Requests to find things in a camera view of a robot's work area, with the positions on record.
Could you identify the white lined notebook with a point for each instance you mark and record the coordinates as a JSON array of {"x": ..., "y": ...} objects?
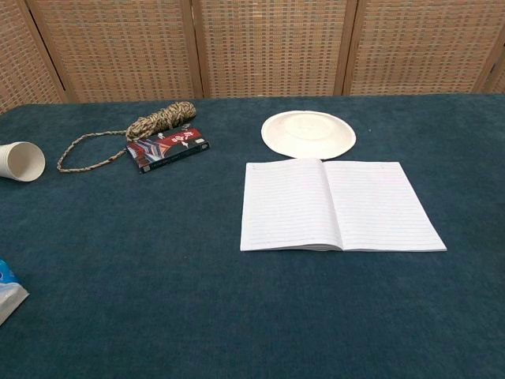
[{"x": 300, "y": 205}]

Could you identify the white paper plate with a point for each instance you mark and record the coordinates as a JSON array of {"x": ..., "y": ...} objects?
[{"x": 309, "y": 135}]

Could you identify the red black card box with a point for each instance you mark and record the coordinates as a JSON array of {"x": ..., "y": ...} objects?
[{"x": 169, "y": 149}]

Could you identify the dark teal tablecloth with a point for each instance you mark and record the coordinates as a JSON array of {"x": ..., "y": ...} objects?
[{"x": 197, "y": 284}]

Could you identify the woven bamboo folding screen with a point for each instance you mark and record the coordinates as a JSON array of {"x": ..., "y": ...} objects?
[{"x": 272, "y": 47}]

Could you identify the white paper cup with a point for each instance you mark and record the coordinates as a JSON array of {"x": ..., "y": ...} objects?
[{"x": 21, "y": 161}]

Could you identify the blue white tissue pack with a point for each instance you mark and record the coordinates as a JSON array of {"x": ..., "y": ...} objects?
[{"x": 7, "y": 293}]

